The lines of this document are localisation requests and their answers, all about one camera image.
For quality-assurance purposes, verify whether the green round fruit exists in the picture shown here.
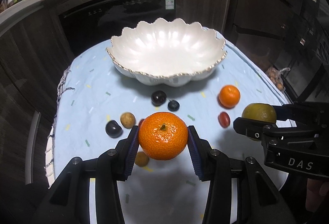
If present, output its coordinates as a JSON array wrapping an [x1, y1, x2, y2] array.
[[241, 102, 278, 142]]

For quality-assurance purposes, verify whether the brown longan fruit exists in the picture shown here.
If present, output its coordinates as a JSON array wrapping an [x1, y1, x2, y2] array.
[[135, 152, 149, 167], [120, 112, 136, 129]]

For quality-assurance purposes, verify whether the dark purple plum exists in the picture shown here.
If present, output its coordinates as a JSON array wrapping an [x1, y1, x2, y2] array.
[[105, 120, 123, 138]]

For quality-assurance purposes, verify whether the small orange mandarin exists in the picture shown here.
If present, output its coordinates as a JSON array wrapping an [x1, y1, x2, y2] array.
[[218, 85, 240, 109]]

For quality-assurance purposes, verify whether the large orange mandarin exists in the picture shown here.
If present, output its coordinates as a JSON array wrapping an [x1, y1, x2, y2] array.
[[138, 112, 189, 161]]

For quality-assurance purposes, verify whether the dark blueberry-like fruit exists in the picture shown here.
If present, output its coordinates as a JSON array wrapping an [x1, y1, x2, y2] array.
[[167, 100, 180, 111]]

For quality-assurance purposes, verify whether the right hand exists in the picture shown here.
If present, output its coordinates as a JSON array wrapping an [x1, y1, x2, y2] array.
[[306, 179, 328, 211]]

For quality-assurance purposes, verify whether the bag of nuts on floor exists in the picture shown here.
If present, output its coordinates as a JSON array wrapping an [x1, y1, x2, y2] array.
[[265, 67, 291, 92]]

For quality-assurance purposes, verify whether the light blue patterned tablecloth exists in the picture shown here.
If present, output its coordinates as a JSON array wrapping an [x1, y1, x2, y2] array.
[[46, 41, 288, 223]]

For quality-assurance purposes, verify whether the white scalloped ceramic bowl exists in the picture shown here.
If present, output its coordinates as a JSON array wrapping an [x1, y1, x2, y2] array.
[[107, 18, 227, 87]]

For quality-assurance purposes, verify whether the black built-in oven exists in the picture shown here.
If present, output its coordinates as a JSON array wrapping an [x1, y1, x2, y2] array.
[[58, 0, 176, 56]]

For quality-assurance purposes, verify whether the green label sticker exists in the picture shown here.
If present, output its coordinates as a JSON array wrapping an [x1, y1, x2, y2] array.
[[165, 0, 175, 10]]

